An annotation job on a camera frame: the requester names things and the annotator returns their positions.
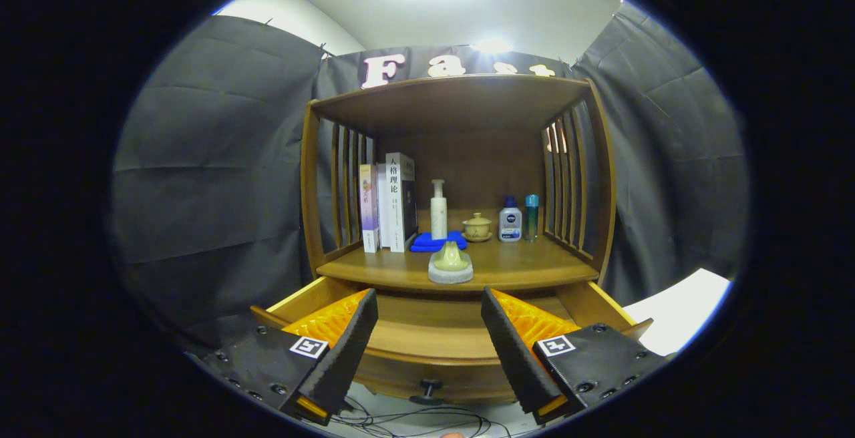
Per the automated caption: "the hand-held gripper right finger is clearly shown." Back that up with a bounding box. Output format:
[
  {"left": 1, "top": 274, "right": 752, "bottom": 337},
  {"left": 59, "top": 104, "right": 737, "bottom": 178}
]
[{"left": 480, "top": 286, "right": 675, "bottom": 425}]

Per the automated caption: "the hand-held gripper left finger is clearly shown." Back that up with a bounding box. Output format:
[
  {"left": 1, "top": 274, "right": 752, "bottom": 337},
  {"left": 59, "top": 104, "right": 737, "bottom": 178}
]
[{"left": 190, "top": 288, "right": 379, "bottom": 425}]

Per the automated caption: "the wooden drawer with black knob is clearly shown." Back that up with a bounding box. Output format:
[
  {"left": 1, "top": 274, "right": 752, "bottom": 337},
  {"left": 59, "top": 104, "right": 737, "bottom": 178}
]
[{"left": 250, "top": 276, "right": 654, "bottom": 407}]

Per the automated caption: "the pale green plastic-packed item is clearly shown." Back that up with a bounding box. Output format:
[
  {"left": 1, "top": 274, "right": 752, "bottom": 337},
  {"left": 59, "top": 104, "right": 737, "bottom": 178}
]
[{"left": 427, "top": 240, "right": 474, "bottom": 285}]

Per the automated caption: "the wooden countertop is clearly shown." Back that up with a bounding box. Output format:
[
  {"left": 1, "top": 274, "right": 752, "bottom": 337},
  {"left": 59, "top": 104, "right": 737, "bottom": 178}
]
[{"left": 316, "top": 231, "right": 600, "bottom": 293}]

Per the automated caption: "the brown wooden cabinet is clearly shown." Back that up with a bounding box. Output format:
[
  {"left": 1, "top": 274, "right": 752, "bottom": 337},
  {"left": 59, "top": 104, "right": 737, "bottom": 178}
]
[{"left": 250, "top": 74, "right": 655, "bottom": 405}]

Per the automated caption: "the white bottle with blue cap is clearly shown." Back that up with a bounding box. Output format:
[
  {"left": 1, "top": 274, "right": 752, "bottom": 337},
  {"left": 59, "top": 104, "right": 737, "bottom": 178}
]
[{"left": 498, "top": 196, "right": 523, "bottom": 244}]

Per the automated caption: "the yellow lidded teacup with saucer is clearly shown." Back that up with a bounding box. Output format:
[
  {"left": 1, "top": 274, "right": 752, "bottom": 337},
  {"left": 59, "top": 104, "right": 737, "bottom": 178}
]
[{"left": 462, "top": 212, "right": 494, "bottom": 244}]

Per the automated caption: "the clear blue bottle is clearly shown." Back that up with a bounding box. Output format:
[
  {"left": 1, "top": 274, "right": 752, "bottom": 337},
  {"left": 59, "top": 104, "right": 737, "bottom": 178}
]
[{"left": 524, "top": 194, "right": 540, "bottom": 242}]

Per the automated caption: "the folded blue towel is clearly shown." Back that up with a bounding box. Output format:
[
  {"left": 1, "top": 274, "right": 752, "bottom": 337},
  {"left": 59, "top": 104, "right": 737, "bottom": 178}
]
[{"left": 409, "top": 230, "right": 468, "bottom": 253}]

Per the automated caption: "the purple book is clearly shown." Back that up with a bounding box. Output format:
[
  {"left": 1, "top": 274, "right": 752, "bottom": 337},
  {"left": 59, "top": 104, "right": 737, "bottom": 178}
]
[{"left": 359, "top": 164, "right": 380, "bottom": 254}]

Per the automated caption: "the thin white book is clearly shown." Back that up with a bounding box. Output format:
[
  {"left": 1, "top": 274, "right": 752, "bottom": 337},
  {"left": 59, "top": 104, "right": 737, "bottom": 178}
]
[{"left": 375, "top": 162, "right": 391, "bottom": 249}]

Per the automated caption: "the white pump bottle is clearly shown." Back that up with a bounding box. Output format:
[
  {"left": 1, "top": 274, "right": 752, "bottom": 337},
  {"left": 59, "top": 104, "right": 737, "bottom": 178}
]
[{"left": 430, "top": 179, "right": 449, "bottom": 241}]

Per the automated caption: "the thick white and black book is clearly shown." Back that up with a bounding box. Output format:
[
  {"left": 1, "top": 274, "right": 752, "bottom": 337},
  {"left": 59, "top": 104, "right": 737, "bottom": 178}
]
[{"left": 385, "top": 152, "right": 419, "bottom": 253}]

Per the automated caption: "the small ceiling light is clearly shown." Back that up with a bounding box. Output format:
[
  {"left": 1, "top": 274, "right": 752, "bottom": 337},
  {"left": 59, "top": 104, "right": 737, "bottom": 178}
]
[{"left": 471, "top": 36, "right": 514, "bottom": 55}]

